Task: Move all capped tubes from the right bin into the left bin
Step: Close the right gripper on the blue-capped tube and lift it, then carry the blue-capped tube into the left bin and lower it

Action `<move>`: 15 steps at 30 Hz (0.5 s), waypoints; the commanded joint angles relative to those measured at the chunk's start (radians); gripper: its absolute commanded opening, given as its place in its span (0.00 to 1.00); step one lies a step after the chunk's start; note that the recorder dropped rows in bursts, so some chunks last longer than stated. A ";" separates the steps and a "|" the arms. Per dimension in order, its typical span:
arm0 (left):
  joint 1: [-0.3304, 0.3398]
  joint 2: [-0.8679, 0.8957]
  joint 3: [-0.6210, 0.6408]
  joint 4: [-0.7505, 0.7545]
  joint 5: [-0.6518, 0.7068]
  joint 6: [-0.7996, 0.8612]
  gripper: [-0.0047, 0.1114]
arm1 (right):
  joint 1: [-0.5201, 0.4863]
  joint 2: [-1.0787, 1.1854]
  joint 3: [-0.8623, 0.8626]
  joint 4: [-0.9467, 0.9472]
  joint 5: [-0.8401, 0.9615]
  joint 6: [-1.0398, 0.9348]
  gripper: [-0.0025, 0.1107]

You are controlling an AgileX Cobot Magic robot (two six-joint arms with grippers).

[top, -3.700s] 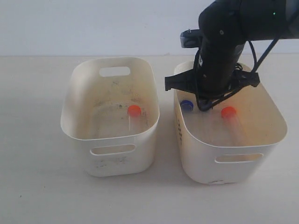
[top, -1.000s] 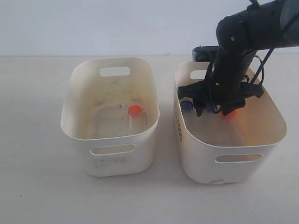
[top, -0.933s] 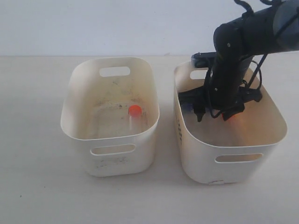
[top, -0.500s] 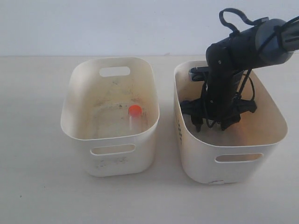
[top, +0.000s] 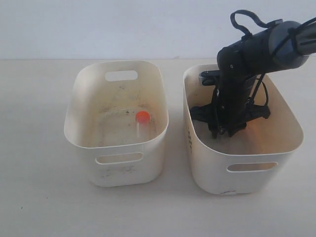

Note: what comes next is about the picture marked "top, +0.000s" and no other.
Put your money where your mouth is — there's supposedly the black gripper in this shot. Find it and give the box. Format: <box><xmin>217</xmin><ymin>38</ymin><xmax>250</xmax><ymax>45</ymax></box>
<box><xmin>190</xmin><ymin>70</ymin><xmax>271</xmax><ymax>138</ymax></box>

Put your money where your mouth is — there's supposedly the white plastic bin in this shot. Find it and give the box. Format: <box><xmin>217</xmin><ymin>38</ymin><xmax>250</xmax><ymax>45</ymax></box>
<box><xmin>64</xmin><ymin>60</ymin><xmax>169</xmax><ymax>187</ymax></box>
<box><xmin>183</xmin><ymin>64</ymin><xmax>304</xmax><ymax>195</ymax></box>

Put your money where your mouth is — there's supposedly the orange-capped tube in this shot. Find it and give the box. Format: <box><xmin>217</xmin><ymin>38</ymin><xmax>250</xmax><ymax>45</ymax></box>
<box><xmin>135</xmin><ymin>111</ymin><xmax>150</xmax><ymax>142</ymax></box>

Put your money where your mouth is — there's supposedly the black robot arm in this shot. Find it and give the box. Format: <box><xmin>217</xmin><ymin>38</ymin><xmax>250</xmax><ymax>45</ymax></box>
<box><xmin>190</xmin><ymin>19</ymin><xmax>316</xmax><ymax>138</ymax></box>

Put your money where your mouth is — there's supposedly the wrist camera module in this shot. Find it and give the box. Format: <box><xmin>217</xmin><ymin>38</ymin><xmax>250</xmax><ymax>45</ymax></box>
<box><xmin>198</xmin><ymin>70</ymin><xmax>220</xmax><ymax>86</ymax></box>

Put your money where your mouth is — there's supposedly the black cable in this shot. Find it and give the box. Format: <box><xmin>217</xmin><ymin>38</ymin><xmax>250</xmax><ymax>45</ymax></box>
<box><xmin>230</xmin><ymin>9</ymin><xmax>316</xmax><ymax>109</ymax></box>

